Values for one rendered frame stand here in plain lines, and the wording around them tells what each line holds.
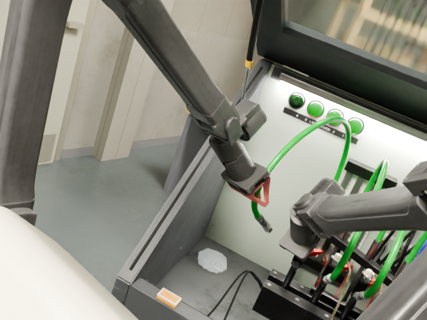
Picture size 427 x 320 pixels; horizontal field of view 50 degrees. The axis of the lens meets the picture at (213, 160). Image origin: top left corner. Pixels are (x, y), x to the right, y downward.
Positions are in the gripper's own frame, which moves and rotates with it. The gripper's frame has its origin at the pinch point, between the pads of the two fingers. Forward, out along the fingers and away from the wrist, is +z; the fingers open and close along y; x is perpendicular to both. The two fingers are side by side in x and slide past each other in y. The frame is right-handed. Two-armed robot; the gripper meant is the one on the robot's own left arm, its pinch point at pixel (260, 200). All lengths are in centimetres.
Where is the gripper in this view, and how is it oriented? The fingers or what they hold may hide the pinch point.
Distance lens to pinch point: 102.6
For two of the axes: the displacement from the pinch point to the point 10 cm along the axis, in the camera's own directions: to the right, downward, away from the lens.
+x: -7.2, 6.5, -2.3
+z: 4.6, 7.1, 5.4
